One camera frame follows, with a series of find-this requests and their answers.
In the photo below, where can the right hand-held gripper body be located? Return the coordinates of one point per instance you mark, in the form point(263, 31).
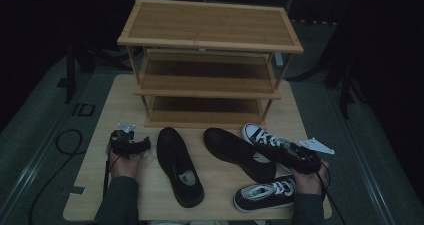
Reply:
point(301, 161)

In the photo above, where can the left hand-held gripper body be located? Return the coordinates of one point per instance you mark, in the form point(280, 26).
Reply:
point(125, 145)

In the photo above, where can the black slip-on shoe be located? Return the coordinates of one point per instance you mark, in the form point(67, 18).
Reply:
point(230, 148)
point(173, 151)

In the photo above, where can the black white canvas sneaker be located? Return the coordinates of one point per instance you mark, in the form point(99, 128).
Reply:
point(255, 133)
point(263, 201)

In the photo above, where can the wooden three-tier shoe rack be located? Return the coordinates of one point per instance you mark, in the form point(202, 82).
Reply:
point(210, 25)

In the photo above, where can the person's left hand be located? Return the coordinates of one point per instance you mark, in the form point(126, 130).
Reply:
point(125, 168)

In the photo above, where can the person's right hand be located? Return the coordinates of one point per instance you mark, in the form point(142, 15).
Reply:
point(308, 185)

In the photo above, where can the black metal stand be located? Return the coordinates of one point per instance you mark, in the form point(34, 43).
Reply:
point(70, 75)
point(345, 91)

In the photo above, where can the grey metal stand leg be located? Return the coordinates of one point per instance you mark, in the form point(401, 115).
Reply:
point(279, 60)

